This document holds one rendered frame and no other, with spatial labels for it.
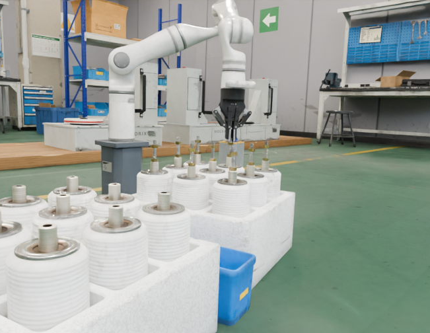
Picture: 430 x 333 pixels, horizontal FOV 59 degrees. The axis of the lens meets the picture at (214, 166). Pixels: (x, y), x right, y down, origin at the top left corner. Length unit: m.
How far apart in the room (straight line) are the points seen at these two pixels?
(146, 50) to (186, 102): 2.30
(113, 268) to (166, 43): 0.99
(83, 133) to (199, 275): 2.43
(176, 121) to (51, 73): 3.99
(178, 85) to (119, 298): 3.33
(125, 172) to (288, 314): 0.79
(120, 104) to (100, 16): 4.94
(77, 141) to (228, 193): 2.20
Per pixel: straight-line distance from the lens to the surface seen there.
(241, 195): 0.91
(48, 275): 0.49
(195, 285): 0.68
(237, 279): 0.79
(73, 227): 0.65
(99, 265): 0.58
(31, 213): 0.74
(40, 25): 7.46
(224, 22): 1.19
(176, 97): 3.81
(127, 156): 1.41
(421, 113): 5.93
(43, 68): 7.38
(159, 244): 0.66
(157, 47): 1.42
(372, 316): 0.95
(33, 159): 2.81
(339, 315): 0.92
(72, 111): 5.57
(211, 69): 8.04
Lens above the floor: 0.43
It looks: 9 degrees down
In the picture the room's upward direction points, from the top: 2 degrees clockwise
